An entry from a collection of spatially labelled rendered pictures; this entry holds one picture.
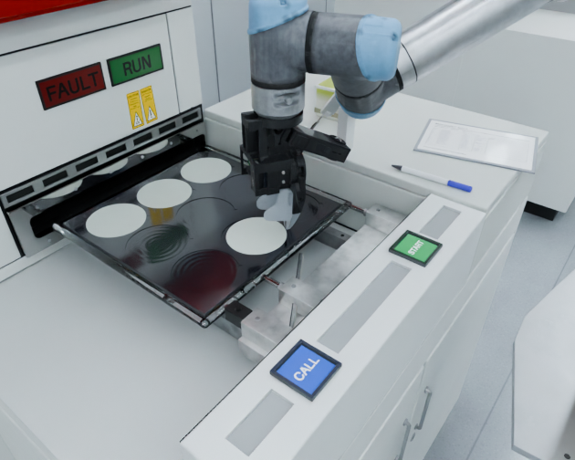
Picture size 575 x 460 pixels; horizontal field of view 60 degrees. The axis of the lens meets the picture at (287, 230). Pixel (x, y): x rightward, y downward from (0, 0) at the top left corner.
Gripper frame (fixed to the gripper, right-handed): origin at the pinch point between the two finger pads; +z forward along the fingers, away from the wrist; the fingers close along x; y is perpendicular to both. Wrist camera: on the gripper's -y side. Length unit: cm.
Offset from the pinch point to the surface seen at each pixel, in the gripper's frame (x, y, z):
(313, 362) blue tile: 31.8, 10.2, -5.2
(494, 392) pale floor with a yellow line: -4, -73, 91
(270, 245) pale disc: 3.6, 5.0, 1.2
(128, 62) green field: -29.9, 19.3, -19.6
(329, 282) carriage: 12.8, -1.1, 3.3
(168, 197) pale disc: -16.7, 17.7, 1.3
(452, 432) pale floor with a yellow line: 3, -52, 91
